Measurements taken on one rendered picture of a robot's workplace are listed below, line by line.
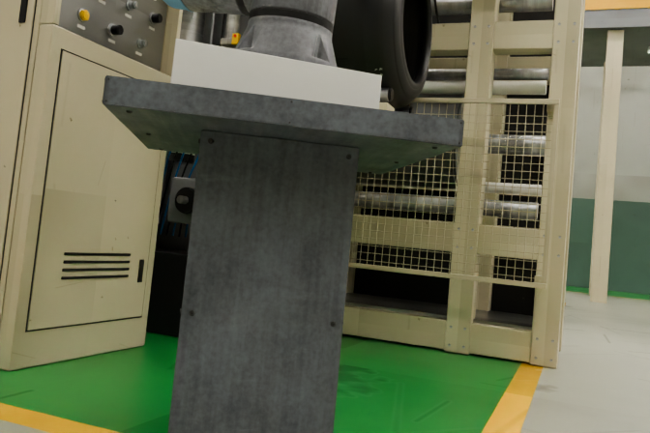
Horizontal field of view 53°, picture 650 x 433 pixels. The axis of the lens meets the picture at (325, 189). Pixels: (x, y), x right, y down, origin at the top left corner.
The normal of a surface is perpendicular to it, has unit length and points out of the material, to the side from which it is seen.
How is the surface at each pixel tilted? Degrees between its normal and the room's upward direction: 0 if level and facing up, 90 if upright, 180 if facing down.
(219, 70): 90
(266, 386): 90
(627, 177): 90
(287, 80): 90
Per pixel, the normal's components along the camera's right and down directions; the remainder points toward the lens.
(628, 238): -0.36, -0.10
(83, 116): 0.93, 0.06
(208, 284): 0.15, -0.06
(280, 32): -0.04, -0.36
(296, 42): 0.30, -0.31
